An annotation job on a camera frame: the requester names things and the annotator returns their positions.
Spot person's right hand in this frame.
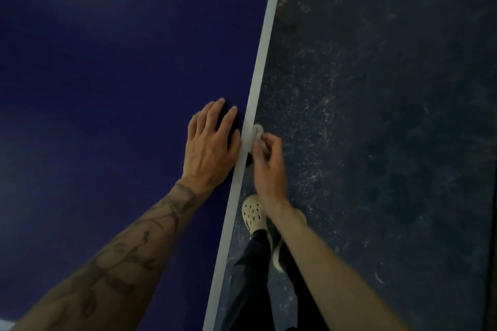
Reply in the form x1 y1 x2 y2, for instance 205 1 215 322
250 132 293 214

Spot person's left hand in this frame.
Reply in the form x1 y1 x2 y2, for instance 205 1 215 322
179 98 242 198

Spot small white cloth wad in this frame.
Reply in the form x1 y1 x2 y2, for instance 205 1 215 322
243 124 271 159

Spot person's left forearm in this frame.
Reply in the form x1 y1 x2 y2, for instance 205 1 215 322
11 181 207 331

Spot person's right forearm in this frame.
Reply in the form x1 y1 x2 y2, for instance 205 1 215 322
267 203 413 331

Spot cream perforated clog shoe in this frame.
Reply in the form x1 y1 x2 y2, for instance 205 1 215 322
242 194 273 238
271 208 308 274

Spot dark trousers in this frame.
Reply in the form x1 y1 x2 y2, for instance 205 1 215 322
218 228 331 331

